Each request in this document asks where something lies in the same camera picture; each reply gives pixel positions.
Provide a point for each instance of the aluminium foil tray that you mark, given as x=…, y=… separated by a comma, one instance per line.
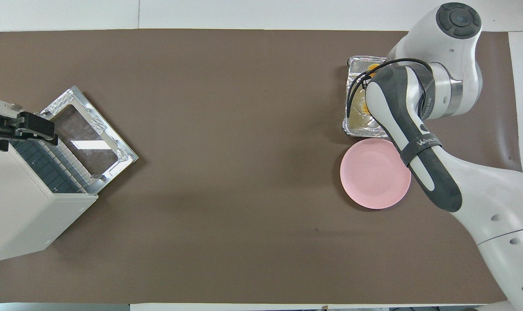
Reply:
x=356, y=125

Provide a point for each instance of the sliced yellow bread loaf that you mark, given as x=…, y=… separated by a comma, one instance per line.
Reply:
x=363, y=108

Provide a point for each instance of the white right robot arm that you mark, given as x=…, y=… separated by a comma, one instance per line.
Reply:
x=495, y=207

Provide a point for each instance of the cream toaster oven body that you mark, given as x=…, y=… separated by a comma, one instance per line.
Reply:
x=19, y=216

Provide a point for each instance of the glass oven door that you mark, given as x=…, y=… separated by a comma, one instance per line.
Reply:
x=110, y=142

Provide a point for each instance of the brown paper table mat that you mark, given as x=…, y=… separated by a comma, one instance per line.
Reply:
x=244, y=151

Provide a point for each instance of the pink round plate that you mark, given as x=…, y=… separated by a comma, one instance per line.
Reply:
x=371, y=177

